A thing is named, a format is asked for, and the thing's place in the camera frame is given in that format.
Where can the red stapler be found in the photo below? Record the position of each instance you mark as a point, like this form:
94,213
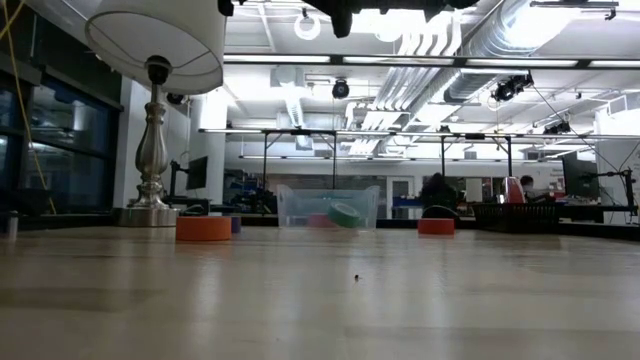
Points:
512,190

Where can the purple tape roll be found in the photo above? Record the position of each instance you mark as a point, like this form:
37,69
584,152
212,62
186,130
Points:
236,225

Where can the blue storage boxes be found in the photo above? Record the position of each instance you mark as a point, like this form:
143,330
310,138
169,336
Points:
407,201

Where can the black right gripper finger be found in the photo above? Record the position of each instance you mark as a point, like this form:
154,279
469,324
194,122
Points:
342,22

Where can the orange tape roll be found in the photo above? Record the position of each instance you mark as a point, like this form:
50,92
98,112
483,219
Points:
202,229

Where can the black overhead light bar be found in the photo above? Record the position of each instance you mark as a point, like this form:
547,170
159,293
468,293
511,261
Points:
337,59

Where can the person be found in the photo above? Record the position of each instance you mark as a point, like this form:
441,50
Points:
527,184
437,192

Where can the green tape roll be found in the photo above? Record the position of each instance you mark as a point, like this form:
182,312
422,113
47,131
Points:
345,215

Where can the black metal frame stand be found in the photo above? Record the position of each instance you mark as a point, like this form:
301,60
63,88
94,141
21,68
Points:
300,132

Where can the clear plastic bin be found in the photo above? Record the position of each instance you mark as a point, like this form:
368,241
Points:
300,200

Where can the black ceiling camera cluster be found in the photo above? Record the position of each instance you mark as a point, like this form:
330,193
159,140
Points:
505,91

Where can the black computer monitor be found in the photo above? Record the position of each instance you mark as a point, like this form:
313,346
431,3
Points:
580,175
197,172

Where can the red tape roll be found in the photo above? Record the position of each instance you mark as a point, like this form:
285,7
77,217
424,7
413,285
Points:
436,227

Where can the white shade silver table lamp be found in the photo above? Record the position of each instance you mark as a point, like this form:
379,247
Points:
165,30

